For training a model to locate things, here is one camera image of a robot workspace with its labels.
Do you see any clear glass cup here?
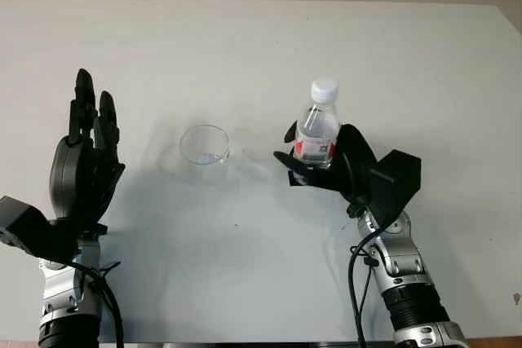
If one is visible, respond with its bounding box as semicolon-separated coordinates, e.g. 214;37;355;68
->
179;124;231;168

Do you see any clear plastic water bottle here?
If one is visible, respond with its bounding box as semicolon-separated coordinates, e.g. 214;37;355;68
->
292;77;342;170

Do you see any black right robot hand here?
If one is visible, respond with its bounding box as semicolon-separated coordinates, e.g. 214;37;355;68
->
272;121;380;207

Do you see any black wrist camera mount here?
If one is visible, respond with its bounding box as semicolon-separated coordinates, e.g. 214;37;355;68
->
0;196;78;262
369;150;422;227

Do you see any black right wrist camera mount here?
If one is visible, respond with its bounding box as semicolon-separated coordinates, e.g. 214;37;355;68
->
369;150;422;227

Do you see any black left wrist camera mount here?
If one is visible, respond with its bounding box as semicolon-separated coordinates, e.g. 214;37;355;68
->
0;196;78;262

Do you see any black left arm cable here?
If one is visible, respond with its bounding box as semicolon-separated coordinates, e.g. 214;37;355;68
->
73;258;126;343

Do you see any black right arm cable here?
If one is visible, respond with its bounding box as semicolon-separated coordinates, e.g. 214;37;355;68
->
347;200;392;343

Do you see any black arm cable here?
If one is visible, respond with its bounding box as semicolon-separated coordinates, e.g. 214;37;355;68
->
347;200;392;343
73;258;126;343

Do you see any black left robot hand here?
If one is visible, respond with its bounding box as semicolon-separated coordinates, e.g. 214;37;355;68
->
48;68;126;239

